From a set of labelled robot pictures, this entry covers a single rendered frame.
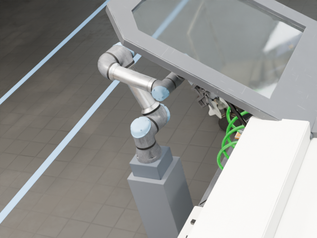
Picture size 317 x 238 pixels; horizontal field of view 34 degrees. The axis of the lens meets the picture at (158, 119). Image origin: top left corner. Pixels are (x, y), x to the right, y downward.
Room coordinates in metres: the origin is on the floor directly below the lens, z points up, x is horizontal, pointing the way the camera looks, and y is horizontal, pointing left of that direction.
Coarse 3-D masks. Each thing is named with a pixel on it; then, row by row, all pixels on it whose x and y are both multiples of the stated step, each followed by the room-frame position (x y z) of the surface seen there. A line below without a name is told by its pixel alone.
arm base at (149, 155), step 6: (156, 144) 2.38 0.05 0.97; (138, 150) 2.37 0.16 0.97; (144, 150) 2.34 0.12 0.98; (150, 150) 2.34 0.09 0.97; (156, 150) 2.35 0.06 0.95; (138, 156) 2.36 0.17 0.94; (144, 156) 2.34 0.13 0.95; (150, 156) 2.34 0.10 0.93; (156, 156) 2.33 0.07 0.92; (144, 162) 2.33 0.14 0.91; (150, 162) 2.32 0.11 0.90
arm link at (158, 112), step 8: (112, 48) 2.58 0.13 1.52; (120, 48) 2.58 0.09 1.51; (120, 56) 2.53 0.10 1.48; (128, 56) 2.56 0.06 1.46; (120, 64) 2.52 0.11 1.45; (128, 64) 2.54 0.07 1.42; (136, 88) 2.51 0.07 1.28; (136, 96) 2.51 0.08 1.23; (144, 96) 2.49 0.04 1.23; (144, 104) 2.48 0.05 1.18; (152, 104) 2.48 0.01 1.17; (160, 104) 2.53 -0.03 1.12; (144, 112) 2.47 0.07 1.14; (152, 112) 2.45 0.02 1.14; (160, 112) 2.46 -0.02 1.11; (168, 112) 2.49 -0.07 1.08; (160, 120) 2.43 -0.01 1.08; (168, 120) 2.49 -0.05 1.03; (160, 128) 2.43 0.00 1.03
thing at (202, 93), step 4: (192, 88) 2.21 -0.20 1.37; (196, 88) 2.20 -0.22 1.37; (200, 88) 2.18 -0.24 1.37; (196, 92) 2.19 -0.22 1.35; (200, 92) 2.18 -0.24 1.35; (204, 92) 2.14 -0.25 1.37; (208, 92) 2.14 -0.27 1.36; (200, 96) 2.15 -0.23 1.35; (204, 96) 2.14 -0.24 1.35; (208, 96) 2.12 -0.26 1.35; (212, 96) 2.13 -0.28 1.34; (216, 96) 2.13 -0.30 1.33; (200, 100) 2.15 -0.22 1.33; (204, 100) 2.14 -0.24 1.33; (212, 100) 2.12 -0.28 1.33; (200, 104) 2.15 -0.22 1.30; (204, 104) 2.13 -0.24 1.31; (208, 104) 2.16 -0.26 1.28
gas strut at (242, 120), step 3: (228, 102) 1.68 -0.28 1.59; (228, 105) 1.68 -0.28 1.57; (231, 105) 1.68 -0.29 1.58; (231, 108) 1.67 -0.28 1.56; (234, 108) 1.67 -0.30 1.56; (234, 111) 1.67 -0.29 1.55; (237, 111) 1.67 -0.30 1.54; (237, 114) 1.67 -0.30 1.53; (240, 114) 1.67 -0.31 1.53; (237, 117) 1.67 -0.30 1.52; (240, 117) 1.66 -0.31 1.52; (240, 120) 1.66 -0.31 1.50; (243, 120) 1.66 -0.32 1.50; (243, 123) 1.66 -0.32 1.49; (246, 123) 1.66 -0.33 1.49
